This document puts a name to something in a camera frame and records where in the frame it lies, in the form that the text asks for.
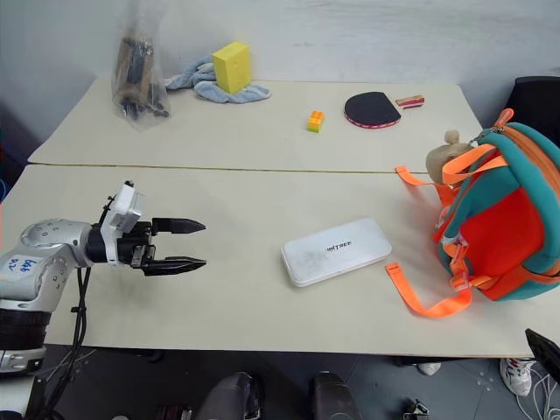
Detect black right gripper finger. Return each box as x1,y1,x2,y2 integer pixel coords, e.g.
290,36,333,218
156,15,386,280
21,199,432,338
524,327,560,387

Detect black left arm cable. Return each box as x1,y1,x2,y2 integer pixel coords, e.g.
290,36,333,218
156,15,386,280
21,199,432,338
69,205,111,355

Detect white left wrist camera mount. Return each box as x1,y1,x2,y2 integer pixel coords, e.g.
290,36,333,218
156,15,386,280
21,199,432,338
99,179,145,240

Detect beige plush toy pendant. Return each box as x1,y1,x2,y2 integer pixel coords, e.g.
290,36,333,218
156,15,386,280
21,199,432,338
425,129,473,186

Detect white floor cables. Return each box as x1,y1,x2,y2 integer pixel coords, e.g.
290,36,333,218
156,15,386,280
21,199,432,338
529,369,560,420

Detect white rectangular case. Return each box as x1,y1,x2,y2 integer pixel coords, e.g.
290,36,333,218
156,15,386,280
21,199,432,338
280,217,393,289

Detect black table tennis paddle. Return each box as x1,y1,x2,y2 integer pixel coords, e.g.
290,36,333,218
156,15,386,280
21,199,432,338
343,90,426,130

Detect light blue towel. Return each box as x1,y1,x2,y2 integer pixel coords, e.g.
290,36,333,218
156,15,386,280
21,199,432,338
164,55,273,105

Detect teal and orange backpack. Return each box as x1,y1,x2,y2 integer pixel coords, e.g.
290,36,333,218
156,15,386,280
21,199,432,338
384,108,560,319

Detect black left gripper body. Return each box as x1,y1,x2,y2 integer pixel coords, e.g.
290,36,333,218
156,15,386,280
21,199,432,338
116,220,158,270

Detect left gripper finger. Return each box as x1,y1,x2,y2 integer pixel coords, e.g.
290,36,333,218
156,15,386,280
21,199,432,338
143,256,208,277
150,216,207,235

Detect clear plastic bag of tools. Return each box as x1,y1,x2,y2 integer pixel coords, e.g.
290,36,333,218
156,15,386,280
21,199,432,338
110,0,172,134

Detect black chair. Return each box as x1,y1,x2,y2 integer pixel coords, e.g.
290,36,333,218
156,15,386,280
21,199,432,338
506,75,560,146

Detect yellow sponge block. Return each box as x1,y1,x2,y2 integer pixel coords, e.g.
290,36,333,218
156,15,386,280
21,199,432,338
211,41,253,95

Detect yellow orange toy block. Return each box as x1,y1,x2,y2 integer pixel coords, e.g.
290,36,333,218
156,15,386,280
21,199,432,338
306,109,327,133

